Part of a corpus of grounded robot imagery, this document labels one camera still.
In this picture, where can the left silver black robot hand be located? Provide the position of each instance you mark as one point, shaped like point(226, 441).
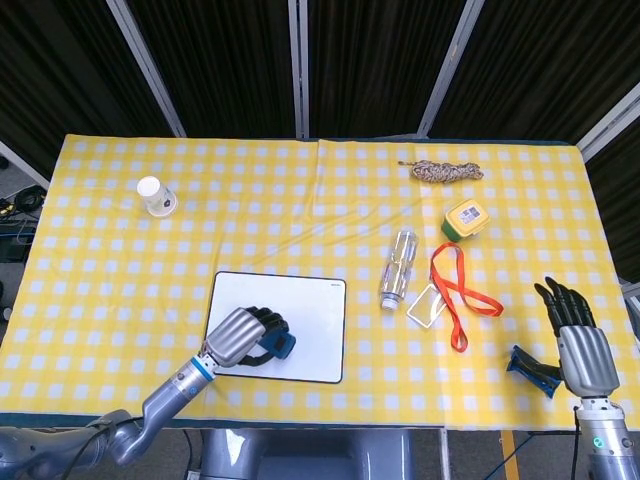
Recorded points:
point(235, 335)

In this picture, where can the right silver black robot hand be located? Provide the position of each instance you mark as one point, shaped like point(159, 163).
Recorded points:
point(587, 357)

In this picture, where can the blue object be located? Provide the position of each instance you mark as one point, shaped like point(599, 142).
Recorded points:
point(281, 346)

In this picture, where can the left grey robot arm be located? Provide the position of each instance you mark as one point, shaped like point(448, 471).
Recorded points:
point(170, 395)

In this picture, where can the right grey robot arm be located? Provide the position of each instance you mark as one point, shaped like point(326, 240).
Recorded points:
point(607, 440)

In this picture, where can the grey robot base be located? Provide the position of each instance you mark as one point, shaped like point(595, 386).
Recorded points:
point(310, 455)

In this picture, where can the white board black rim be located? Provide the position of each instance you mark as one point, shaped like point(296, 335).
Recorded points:
point(312, 320)

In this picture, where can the yellow white checkered tablecloth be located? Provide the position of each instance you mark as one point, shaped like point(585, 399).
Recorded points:
point(280, 215)

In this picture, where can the white paper cup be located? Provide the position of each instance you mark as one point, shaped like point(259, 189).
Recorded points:
point(159, 199)

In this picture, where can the clear plastic badge holder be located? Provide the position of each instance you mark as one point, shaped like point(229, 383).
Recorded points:
point(425, 308)

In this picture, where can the clear plastic water bottle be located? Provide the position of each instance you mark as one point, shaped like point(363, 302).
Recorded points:
point(400, 270)

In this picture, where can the green container yellow lid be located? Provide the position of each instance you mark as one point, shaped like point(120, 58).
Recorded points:
point(465, 219)

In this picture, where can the black fabric partition panel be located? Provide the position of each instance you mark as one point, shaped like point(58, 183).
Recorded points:
point(215, 65)
point(540, 65)
point(55, 65)
point(380, 65)

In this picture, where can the grey metal partition post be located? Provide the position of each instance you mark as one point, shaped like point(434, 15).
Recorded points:
point(299, 65)
point(147, 67)
point(450, 65)
point(607, 117)
point(22, 165)

